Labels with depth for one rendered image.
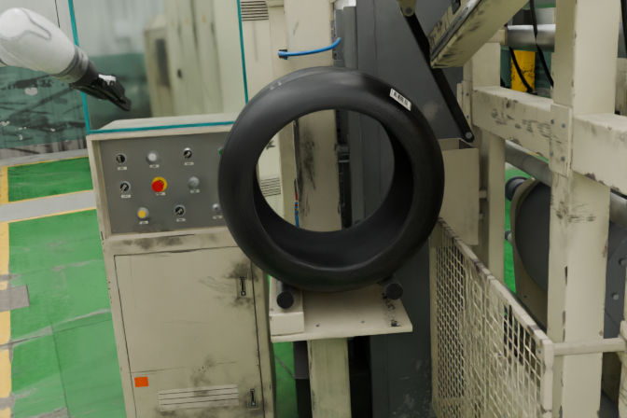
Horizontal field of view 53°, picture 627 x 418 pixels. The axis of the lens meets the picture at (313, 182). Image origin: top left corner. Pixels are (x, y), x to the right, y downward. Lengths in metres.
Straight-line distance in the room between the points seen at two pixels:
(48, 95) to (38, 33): 8.97
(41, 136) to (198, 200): 8.28
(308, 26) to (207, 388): 1.37
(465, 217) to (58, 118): 8.94
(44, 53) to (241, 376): 1.45
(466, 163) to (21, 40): 1.21
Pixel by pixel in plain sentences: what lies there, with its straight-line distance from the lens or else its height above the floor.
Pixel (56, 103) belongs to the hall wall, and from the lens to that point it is 10.43.
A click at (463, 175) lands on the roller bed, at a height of 1.12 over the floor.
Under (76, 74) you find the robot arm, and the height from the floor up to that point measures 1.50.
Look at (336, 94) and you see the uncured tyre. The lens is 1.51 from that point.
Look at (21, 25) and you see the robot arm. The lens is 1.45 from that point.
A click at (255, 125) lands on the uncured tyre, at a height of 1.35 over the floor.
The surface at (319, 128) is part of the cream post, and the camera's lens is 1.90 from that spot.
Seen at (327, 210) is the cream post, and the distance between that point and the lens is 1.95.
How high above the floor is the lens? 1.56
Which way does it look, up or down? 13 degrees down
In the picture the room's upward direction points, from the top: 4 degrees counter-clockwise
